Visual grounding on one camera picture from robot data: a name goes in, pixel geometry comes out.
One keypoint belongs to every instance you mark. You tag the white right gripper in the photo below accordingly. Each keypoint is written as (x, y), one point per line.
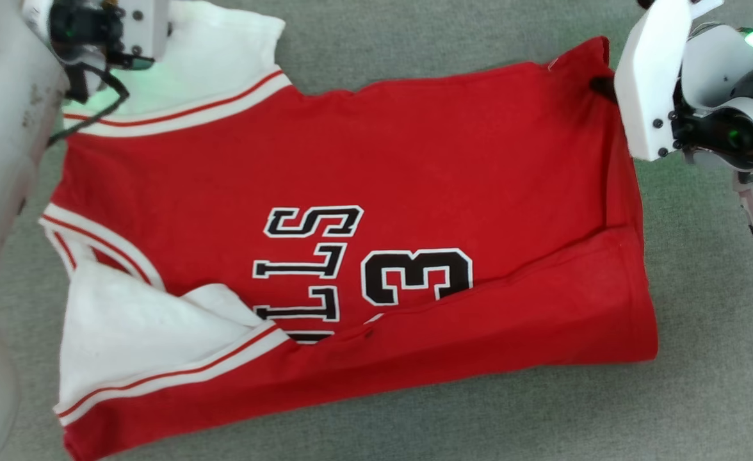
(648, 83)

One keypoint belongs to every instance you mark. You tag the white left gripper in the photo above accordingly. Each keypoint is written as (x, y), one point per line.
(146, 29)

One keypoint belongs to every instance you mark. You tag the red white basketball jersey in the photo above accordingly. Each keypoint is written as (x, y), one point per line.
(415, 166)

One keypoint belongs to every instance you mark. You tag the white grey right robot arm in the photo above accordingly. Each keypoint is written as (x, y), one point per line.
(735, 102)

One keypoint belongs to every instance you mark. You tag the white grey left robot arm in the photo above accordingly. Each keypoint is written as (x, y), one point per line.
(2, 147)

